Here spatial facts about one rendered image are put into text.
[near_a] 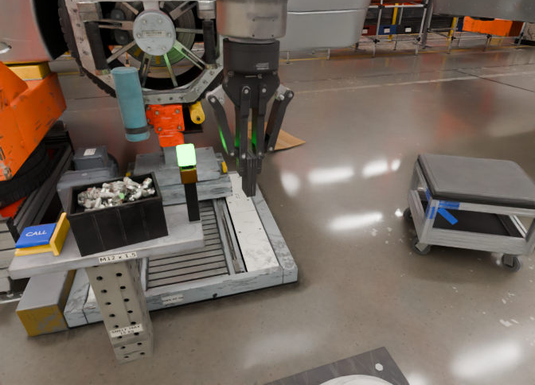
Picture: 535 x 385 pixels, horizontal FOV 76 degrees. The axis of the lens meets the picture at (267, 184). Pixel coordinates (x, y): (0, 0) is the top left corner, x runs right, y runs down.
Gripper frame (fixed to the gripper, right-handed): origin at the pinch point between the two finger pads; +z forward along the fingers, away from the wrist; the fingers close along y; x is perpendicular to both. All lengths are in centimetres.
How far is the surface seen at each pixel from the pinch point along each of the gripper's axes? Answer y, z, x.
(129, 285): -24, 43, 26
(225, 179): 21, 58, 98
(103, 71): -23, -1, 74
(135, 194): -18.4, 17.6, 28.3
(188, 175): -6.0, 13.9, 27.4
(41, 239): -40, 27, 30
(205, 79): 13, 7, 92
